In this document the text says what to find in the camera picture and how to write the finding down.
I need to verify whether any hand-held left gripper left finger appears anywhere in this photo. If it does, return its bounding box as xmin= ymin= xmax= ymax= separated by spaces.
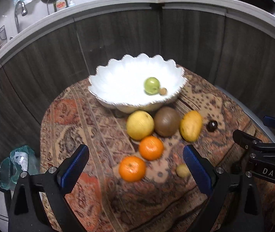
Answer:
xmin=8 ymin=144 xmax=90 ymax=232

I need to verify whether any brown kiwi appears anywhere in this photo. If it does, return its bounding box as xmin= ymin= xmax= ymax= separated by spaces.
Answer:
xmin=154 ymin=107 xmax=181 ymax=137

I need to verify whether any yellow mango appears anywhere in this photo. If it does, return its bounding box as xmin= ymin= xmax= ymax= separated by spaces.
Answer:
xmin=179 ymin=110 xmax=203 ymax=142

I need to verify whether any white scalloped bowl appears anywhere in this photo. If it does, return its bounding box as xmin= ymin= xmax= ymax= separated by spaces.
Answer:
xmin=88 ymin=53 xmax=185 ymax=114

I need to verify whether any dark cherry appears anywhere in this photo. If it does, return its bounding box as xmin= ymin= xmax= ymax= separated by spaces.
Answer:
xmin=207 ymin=120 xmax=218 ymax=132

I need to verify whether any large yellow lemon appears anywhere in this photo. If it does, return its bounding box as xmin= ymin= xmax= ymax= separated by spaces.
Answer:
xmin=126 ymin=110 xmax=155 ymax=141

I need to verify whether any patterned paisley tablecloth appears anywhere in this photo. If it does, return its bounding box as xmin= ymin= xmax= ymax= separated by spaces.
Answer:
xmin=39 ymin=66 xmax=275 ymax=232

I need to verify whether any green dish soap bottle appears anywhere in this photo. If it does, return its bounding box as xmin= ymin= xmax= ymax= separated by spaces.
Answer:
xmin=54 ymin=0 xmax=68 ymax=12

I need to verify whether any green apple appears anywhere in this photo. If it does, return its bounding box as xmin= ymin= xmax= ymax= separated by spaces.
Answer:
xmin=144 ymin=77 xmax=161 ymax=95

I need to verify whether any chrome faucet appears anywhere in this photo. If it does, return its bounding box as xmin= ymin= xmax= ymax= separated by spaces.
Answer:
xmin=14 ymin=0 xmax=28 ymax=34

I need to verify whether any small yellow-green fruit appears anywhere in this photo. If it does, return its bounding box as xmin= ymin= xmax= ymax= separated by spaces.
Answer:
xmin=175 ymin=164 xmax=190 ymax=178

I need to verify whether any green plastic bag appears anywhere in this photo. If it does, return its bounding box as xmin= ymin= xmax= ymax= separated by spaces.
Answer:
xmin=0 ymin=145 xmax=41 ymax=191

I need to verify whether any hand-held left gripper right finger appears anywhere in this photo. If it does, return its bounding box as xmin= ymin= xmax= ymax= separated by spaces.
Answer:
xmin=183 ymin=144 xmax=265 ymax=232

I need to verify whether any orange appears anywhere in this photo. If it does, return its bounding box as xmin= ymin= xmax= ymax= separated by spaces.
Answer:
xmin=139 ymin=136 xmax=164 ymax=160
xmin=119 ymin=156 xmax=147 ymax=183

